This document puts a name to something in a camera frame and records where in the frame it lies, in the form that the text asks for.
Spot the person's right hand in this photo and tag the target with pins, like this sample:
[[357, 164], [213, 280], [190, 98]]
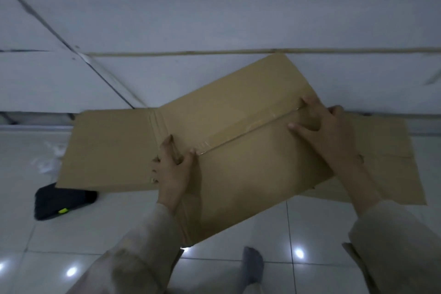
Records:
[[330, 135]]

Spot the person's left hand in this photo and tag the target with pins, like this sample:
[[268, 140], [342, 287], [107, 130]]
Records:
[[172, 176]]

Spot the plain brown cardboard box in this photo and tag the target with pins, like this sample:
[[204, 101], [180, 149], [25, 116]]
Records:
[[389, 166]]

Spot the tall printed cardboard box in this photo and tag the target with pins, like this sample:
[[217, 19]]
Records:
[[110, 149]]

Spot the taped printed cardboard box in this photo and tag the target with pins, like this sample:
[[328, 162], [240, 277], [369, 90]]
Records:
[[248, 166]]

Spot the black zip case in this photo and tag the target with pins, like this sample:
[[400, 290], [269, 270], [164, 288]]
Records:
[[62, 200]]

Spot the person's right forearm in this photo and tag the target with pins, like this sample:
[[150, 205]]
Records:
[[386, 235]]

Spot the person's left forearm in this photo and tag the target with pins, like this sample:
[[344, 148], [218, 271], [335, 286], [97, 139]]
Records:
[[131, 256]]

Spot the person's right grey sock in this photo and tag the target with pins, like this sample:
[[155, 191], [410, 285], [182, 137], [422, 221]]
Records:
[[252, 264]]

